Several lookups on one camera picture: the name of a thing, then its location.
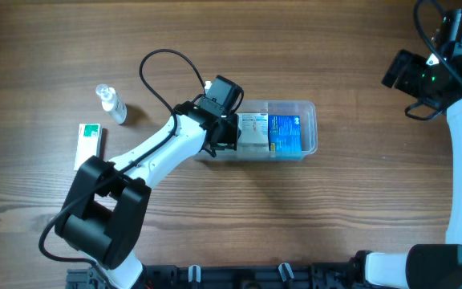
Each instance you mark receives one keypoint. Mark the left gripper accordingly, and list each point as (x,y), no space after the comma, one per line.
(227,134)

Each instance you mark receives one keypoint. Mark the white plaster box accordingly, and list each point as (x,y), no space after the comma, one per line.
(253,132)

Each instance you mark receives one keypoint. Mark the blue lozenge box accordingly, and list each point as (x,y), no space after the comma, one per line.
(285,137)

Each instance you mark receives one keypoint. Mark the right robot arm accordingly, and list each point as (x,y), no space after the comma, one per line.
(431,265)

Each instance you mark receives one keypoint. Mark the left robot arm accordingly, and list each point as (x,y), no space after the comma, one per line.
(105,206)

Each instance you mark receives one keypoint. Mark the clear plastic container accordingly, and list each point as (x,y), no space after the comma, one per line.
(303,108)

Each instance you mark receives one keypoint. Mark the white spray bottle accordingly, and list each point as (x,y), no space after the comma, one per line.
(112,103)

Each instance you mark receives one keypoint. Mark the white green medicine box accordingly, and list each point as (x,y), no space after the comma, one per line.
(88,145)

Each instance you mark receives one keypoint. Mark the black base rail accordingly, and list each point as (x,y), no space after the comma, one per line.
(314,276)

